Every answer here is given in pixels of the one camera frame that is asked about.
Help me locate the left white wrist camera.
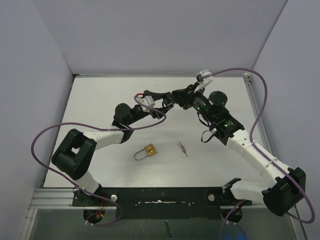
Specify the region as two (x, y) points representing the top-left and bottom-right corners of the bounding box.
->
(135, 93), (155, 113)

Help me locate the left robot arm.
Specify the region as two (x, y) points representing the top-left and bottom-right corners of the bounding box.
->
(51, 90), (175, 206)

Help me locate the small silver key pair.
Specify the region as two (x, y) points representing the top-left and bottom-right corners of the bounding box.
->
(177, 141), (188, 156)

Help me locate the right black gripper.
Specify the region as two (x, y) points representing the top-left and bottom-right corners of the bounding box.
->
(172, 82), (215, 124)

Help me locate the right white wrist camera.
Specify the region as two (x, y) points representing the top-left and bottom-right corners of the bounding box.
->
(194, 69), (214, 93)

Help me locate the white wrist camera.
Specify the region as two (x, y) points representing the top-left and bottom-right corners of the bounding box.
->
(135, 93), (155, 113)
(194, 69), (214, 93)

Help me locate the aluminium frame rail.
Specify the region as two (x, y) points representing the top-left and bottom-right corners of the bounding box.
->
(29, 186), (293, 210)

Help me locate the black padlock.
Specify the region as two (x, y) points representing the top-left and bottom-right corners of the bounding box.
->
(162, 92), (173, 107)

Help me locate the brass padlock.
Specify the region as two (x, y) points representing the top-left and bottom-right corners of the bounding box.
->
(133, 143), (157, 161)

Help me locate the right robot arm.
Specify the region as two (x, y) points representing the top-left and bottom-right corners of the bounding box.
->
(172, 85), (306, 217)

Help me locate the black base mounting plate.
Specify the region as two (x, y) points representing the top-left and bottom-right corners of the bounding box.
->
(72, 187), (238, 220)

